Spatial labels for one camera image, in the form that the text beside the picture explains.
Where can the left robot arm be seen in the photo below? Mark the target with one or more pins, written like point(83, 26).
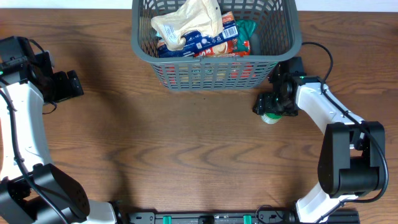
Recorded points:
point(33, 189)

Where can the beige paper pouch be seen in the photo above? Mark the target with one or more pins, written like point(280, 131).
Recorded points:
point(194, 15)

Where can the orange spaghetti packet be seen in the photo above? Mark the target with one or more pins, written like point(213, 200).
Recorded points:
point(210, 75)

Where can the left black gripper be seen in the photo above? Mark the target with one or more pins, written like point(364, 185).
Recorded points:
point(63, 89)

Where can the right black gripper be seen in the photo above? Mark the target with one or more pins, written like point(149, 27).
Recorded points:
point(264, 105)

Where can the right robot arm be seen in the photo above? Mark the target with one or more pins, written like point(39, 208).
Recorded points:
point(352, 161)

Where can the green lidded jar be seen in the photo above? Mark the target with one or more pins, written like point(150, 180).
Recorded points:
point(270, 118)

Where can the green Nescafe coffee bag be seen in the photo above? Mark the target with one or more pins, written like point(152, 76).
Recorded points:
point(236, 47)

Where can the grey plastic basket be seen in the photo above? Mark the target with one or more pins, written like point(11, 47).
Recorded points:
point(257, 36)

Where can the Kleenex tissue multipack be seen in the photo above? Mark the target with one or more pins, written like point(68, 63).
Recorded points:
point(196, 42)

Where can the black mounting rail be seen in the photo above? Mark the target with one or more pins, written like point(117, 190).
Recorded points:
point(202, 217)

